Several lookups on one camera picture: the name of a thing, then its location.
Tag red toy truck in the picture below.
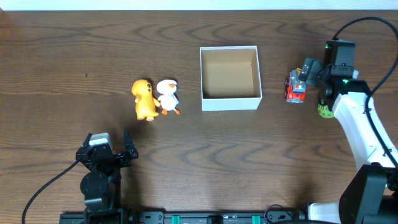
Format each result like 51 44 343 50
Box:
284 68 307 104

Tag green ball with red symbols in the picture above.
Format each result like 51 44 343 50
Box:
317 100 334 119

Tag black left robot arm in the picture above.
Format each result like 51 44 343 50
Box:
76 129 139 223

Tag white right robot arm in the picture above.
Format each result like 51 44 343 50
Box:
298 58 397 223

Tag yellow duck toy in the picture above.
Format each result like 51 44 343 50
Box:
131 79 160 121

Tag white duck toy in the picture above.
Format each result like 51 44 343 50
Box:
157 80 181 115

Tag white cardboard box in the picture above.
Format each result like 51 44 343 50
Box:
200 45 262 111

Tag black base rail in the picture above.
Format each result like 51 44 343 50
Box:
59 208 308 224

